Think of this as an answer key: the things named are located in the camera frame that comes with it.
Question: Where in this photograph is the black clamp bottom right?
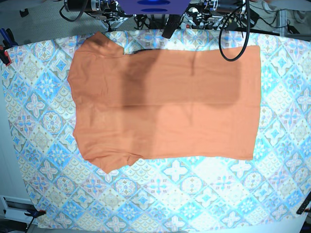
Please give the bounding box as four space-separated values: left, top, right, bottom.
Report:
296 197 311 215

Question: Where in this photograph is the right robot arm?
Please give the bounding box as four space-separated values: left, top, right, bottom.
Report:
59 0 131 32

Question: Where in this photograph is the black looped cable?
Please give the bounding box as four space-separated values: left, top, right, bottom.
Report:
218 0 251 62

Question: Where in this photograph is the white window frame rail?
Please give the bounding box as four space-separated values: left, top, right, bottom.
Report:
0 195 35 223

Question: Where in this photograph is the red black clamp left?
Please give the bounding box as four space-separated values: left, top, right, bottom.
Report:
0 45 12 66

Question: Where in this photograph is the orange black clamp bottom left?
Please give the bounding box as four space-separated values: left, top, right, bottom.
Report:
24 210 46 233

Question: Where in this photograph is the black mount post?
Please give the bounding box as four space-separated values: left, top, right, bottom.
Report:
162 15 182 39

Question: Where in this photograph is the orange T-shirt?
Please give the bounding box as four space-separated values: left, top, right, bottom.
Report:
68 33 261 173

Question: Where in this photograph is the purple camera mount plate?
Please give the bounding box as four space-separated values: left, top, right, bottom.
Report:
117 0 190 15

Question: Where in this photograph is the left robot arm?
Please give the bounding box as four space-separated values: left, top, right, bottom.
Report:
180 0 247 30

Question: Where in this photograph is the blue handled clamp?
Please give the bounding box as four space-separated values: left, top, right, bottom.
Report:
0 28 18 49

